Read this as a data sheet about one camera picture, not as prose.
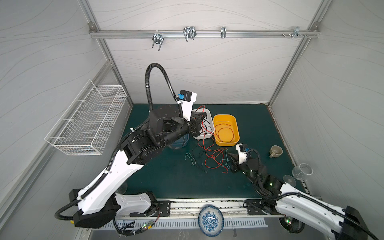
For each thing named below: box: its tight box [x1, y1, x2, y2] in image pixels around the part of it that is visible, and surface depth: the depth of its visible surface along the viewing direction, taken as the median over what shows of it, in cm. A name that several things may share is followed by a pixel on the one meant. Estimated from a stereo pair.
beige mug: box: [269, 145, 283, 158], surface depth 92 cm
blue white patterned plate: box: [197, 205, 225, 237], surface depth 70 cm
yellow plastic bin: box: [213, 114, 240, 147], surface depth 106 cm
